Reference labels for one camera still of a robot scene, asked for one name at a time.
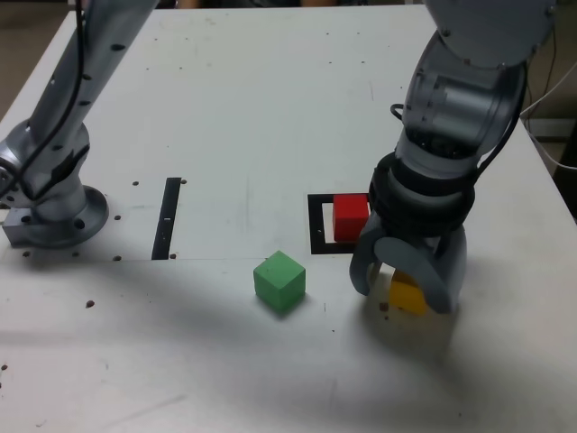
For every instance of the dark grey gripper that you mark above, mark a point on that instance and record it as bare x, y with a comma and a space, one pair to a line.
433, 242

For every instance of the yellow cube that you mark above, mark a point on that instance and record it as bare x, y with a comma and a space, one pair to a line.
405, 295

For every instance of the red cube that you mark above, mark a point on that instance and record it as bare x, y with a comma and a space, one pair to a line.
349, 216

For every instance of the green cube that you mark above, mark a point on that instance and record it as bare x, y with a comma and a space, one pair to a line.
279, 279

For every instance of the black tape square outline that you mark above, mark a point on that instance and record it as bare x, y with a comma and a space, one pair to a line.
314, 225

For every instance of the black tape strip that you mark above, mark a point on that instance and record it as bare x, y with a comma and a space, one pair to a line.
164, 234

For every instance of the white wall duct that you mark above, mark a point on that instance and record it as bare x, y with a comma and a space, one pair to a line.
554, 128

